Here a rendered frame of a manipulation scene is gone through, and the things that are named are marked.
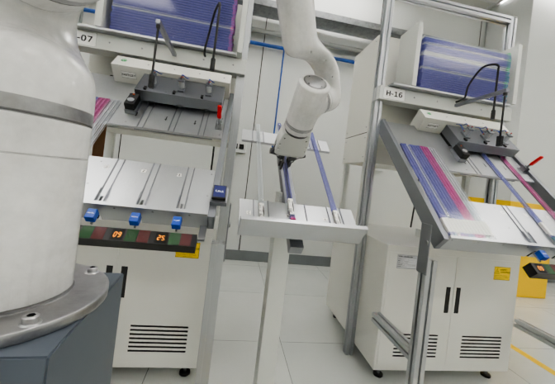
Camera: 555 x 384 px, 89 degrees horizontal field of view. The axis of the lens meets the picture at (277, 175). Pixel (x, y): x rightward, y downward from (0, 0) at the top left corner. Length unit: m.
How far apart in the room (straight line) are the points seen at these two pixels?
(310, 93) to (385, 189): 2.58
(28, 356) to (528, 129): 3.62
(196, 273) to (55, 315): 0.91
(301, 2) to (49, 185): 0.61
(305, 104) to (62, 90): 0.54
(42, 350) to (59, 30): 0.33
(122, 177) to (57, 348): 0.72
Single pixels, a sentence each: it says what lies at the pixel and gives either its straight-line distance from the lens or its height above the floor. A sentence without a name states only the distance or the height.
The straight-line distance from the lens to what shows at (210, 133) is 1.14.
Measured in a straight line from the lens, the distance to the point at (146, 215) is 0.89.
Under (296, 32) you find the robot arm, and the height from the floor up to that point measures 1.20.
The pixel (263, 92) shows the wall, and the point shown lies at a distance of 2.92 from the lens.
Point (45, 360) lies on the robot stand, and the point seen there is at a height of 0.70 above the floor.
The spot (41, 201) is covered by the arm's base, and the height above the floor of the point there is 0.81.
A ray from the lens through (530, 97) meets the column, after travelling 3.68.
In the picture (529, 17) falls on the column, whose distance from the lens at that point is 3.91.
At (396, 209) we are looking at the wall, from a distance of 3.33.
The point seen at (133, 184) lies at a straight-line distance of 0.96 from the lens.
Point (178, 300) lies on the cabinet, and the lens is 1.27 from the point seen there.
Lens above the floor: 0.86
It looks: level
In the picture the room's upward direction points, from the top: 7 degrees clockwise
